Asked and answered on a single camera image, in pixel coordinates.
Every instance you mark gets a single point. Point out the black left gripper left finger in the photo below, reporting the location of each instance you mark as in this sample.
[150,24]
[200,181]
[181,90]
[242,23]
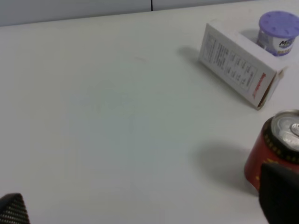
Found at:
[13,209]

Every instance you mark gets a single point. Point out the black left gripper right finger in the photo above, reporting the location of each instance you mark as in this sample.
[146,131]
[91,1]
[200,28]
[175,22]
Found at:
[279,194]

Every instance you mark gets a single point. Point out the red beverage can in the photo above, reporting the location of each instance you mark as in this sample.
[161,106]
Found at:
[278,143]

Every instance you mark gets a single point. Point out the white cardboard box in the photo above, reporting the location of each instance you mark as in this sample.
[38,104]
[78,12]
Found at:
[244,66]

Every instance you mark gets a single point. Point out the purple lidded air freshener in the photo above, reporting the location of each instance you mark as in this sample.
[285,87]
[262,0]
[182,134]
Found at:
[278,31]

